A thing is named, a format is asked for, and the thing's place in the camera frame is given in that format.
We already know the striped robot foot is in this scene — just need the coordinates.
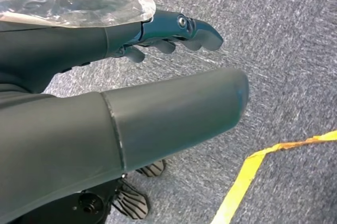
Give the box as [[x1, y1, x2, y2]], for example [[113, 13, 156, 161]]
[[112, 180, 150, 221], [135, 159, 167, 178]]

